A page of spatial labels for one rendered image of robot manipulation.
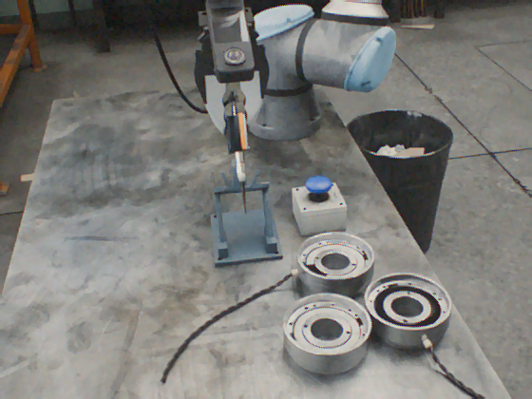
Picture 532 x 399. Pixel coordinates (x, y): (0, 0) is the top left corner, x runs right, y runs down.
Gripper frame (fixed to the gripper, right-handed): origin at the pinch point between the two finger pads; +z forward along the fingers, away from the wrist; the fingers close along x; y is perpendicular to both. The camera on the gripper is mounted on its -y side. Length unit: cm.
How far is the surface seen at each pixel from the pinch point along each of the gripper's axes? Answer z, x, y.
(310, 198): 14.8, -10.6, 3.0
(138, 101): 20, 19, 57
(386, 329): 16.4, -14.8, -24.7
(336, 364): 17.1, -8.0, -28.5
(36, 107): 100, 91, 246
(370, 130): 63, -51, 115
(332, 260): 18.1, -11.6, -8.6
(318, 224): 17.8, -11.3, 0.0
